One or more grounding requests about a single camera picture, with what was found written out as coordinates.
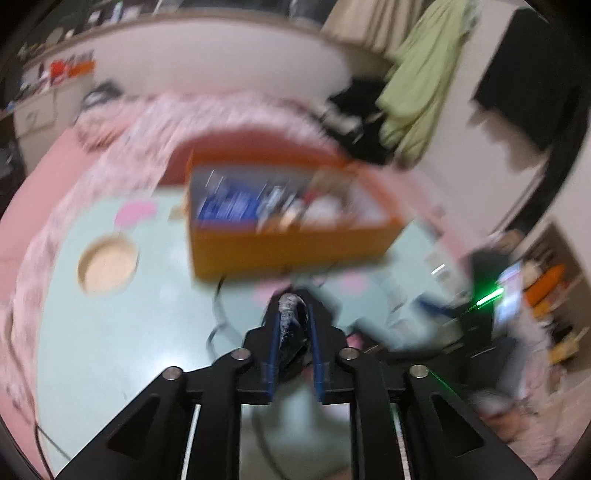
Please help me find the dark grey coiled item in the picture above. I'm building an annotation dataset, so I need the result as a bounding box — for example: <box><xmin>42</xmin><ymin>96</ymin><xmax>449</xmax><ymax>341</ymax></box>
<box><xmin>81</xmin><ymin>80</ymin><xmax>123</xmax><ymax>112</ymax></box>

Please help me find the large orange cardboard box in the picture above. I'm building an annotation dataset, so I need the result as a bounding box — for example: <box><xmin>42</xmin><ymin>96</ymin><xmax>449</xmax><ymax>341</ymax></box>
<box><xmin>185</xmin><ymin>148</ymin><xmax>404</xmax><ymax>280</ymax></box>

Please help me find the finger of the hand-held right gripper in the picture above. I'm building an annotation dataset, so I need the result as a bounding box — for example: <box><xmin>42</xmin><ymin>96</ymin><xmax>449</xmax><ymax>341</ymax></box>
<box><xmin>413</xmin><ymin>295</ymin><xmax>468</xmax><ymax>325</ymax></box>

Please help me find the white drawer cabinet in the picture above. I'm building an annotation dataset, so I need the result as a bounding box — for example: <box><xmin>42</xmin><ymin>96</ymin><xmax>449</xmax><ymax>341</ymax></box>
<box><xmin>14</xmin><ymin>83</ymin><xmax>62</xmax><ymax>149</ymax></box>

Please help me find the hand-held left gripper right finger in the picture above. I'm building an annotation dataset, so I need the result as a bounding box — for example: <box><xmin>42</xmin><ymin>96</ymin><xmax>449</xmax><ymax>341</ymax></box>
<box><xmin>307</xmin><ymin>302</ymin><xmax>536</xmax><ymax>480</ymax></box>

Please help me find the beige curtain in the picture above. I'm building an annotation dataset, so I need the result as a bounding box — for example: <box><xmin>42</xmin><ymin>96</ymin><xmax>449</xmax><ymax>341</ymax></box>
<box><xmin>321</xmin><ymin>0</ymin><xmax>432</xmax><ymax>57</ymax></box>

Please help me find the black hanging cloth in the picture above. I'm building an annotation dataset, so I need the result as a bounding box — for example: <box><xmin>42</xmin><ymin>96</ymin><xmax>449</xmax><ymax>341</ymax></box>
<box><xmin>475</xmin><ymin>8</ymin><xmax>580</xmax><ymax>149</ymax></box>

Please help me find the pink bed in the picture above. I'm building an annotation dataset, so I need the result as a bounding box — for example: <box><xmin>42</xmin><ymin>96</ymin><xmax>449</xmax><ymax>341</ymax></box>
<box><xmin>0</xmin><ymin>126</ymin><xmax>107</xmax><ymax>217</ymax></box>

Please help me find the orange object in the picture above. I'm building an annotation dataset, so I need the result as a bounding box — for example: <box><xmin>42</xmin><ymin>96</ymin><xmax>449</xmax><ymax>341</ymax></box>
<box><xmin>525</xmin><ymin>264</ymin><xmax>568</xmax><ymax>306</ymax></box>

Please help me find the black fur-trimmed lace pouch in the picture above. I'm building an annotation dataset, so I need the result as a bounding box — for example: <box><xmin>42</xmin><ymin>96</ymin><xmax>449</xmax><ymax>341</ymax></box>
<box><xmin>276</xmin><ymin>292</ymin><xmax>311</xmax><ymax>380</ymax></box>

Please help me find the pile of black clothes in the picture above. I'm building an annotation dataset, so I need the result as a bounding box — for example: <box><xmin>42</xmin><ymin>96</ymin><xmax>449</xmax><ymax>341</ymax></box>
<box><xmin>327</xmin><ymin>78</ymin><xmax>399</xmax><ymax>165</ymax></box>

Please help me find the blue tin box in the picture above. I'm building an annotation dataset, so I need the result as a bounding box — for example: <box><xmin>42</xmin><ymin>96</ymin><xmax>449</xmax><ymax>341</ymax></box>
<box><xmin>196</xmin><ymin>182</ymin><xmax>264</xmax><ymax>228</ymax></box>

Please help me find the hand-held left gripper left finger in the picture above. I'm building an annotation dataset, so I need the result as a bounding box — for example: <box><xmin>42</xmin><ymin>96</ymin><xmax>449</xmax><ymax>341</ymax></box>
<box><xmin>55</xmin><ymin>302</ymin><xmax>283</xmax><ymax>480</ymax></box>

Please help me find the pink floral blanket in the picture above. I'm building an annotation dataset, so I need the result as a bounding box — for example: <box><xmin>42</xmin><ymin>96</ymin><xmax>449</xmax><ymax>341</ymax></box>
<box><xmin>4</xmin><ymin>90</ymin><xmax>333</xmax><ymax>407</ymax></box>

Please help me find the green hanging cloth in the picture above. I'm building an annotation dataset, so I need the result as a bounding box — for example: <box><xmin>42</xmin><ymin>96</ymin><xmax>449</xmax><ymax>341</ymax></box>
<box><xmin>376</xmin><ymin>0</ymin><xmax>481</xmax><ymax>165</ymax></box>

